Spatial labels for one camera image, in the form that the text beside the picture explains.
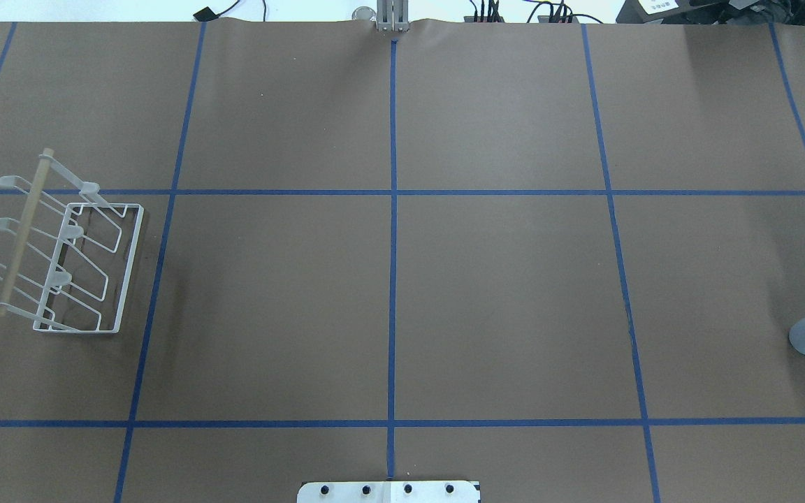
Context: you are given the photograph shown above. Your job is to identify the aluminium camera mount post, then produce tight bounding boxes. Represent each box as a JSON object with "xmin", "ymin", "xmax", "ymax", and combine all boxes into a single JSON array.
[{"xmin": 376, "ymin": 0, "xmax": 411, "ymax": 33}]

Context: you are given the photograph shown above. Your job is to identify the black equipment on table edge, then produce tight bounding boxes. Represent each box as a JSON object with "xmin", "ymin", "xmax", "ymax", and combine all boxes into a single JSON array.
[{"xmin": 616, "ymin": 1, "xmax": 805, "ymax": 26}]

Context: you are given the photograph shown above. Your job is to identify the white metal mounting plate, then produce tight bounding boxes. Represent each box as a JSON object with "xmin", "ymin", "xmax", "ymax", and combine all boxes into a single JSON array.
[{"xmin": 296, "ymin": 480, "xmax": 481, "ymax": 502}]

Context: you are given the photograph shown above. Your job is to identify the black cables and plugs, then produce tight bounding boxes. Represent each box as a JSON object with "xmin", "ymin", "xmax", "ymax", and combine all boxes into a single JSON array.
[{"xmin": 464, "ymin": 0, "xmax": 606, "ymax": 24}]

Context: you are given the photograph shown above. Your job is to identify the white wire cup holder rack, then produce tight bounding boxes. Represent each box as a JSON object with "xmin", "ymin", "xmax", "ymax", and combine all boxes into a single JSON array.
[{"xmin": 0, "ymin": 147, "xmax": 146, "ymax": 335}]

